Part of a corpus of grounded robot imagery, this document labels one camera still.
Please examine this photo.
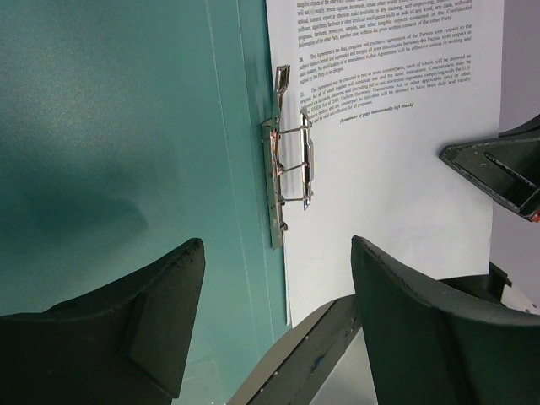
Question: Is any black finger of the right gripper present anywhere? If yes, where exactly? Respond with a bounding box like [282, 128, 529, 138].
[440, 138, 539, 223]

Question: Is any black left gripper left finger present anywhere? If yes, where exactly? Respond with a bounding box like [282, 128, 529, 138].
[1, 238, 206, 404]

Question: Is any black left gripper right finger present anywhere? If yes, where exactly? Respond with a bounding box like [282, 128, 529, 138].
[351, 236, 539, 404]

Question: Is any white printed paper sheet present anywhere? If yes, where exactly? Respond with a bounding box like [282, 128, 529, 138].
[267, 1, 504, 325]

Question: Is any teal plastic file folder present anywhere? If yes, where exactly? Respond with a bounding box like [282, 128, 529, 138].
[0, 0, 292, 343]

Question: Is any metal folder clip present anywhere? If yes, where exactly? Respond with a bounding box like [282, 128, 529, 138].
[262, 64, 315, 250]

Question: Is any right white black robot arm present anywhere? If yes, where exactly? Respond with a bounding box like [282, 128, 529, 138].
[351, 236, 539, 404]

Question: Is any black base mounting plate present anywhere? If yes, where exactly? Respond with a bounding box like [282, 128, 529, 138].
[228, 295, 361, 404]

